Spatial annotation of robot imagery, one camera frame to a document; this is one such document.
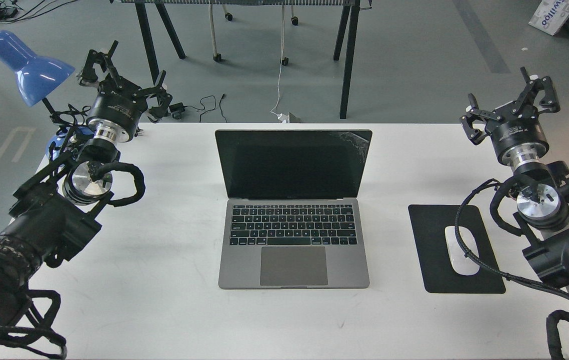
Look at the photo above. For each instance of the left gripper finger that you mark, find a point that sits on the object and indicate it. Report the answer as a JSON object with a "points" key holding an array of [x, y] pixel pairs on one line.
{"points": [[161, 110], [88, 77]]}

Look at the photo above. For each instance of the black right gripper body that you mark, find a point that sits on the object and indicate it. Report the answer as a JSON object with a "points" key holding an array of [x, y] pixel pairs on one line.
{"points": [[517, 128]]}

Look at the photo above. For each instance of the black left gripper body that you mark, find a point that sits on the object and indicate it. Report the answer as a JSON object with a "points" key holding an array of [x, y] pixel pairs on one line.
{"points": [[117, 106]]}

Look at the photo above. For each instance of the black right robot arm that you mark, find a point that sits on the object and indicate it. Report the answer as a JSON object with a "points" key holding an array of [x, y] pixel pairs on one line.
{"points": [[534, 201]]}

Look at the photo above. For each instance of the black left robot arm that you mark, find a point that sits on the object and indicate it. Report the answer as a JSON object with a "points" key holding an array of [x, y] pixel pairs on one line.
{"points": [[55, 212]]}

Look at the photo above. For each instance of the blue desk lamp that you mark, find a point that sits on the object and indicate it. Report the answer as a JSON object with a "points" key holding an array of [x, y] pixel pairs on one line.
{"points": [[36, 77]]}

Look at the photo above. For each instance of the cardboard box with blue print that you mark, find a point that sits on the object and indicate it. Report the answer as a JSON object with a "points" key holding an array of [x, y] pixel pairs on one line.
{"points": [[550, 16]]}

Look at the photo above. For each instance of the black mouse pad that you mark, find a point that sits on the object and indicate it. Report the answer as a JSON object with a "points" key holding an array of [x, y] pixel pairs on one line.
{"points": [[428, 223]]}

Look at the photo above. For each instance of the white computer mouse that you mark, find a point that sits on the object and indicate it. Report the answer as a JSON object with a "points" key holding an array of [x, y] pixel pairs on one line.
{"points": [[462, 265]]}

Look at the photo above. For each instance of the grey open laptop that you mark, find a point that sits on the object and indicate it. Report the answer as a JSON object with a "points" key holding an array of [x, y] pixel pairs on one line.
{"points": [[292, 215]]}

